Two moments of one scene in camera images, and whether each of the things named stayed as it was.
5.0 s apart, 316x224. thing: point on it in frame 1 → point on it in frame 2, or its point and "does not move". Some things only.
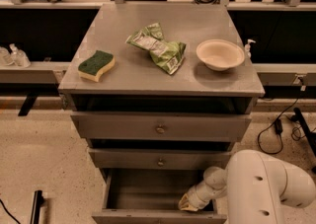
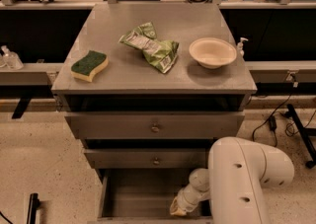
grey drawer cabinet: x=160 y=92 does not move
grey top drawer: x=157 y=125 does not move
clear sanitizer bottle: x=19 y=57 → x=11 y=58
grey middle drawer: x=158 y=159 does not move
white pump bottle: x=247 y=51 → x=240 y=51
